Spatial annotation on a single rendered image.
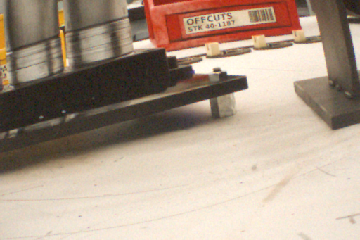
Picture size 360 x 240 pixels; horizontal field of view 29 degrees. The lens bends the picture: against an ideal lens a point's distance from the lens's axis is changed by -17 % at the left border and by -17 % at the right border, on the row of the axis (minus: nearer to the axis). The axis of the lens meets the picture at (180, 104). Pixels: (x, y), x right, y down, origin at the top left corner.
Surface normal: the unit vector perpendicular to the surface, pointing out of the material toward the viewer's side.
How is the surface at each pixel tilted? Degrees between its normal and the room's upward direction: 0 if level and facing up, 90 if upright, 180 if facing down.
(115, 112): 90
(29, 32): 90
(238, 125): 0
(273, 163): 0
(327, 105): 0
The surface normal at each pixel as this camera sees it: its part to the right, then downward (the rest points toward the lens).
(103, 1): 0.45, 0.05
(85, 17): -0.14, 0.17
